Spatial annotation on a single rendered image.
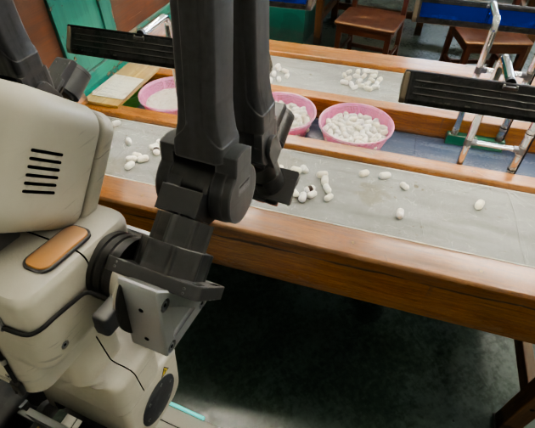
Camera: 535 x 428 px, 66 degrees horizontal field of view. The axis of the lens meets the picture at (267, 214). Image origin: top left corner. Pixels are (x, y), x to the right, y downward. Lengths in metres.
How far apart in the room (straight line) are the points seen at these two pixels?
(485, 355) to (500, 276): 0.84
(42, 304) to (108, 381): 0.32
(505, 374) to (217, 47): 1.74
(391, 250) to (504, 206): 0.42
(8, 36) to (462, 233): 1.11
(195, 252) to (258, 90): 0.22
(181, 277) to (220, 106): 0.19
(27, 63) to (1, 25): 0.06
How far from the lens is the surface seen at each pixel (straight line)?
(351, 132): 1.52
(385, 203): 1.26
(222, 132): 0.46
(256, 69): 0.53
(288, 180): 0.75
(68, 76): 0.91
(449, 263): 1.12
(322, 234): 1.10
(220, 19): 0.43
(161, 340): 0.49
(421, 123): 1.67
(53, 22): 1.66
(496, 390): 1.90
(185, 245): 0.47
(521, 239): 1.31
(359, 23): 3.28
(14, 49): 0.81
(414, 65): 2.00
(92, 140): 0.51
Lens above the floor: 1.57
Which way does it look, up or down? 45 degrees down
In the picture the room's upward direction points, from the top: straight up
